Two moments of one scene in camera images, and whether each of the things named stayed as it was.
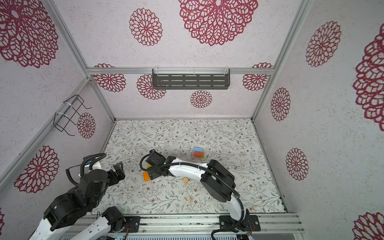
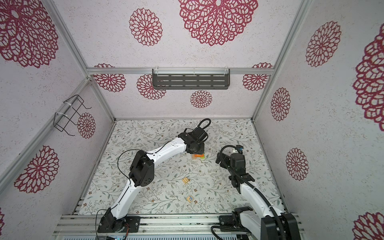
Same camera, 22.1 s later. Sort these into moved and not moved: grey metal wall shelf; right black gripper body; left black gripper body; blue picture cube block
Moved: left black gripper body; right black gripper body
Not moved: grey metal wall shelf; blue picture cube block
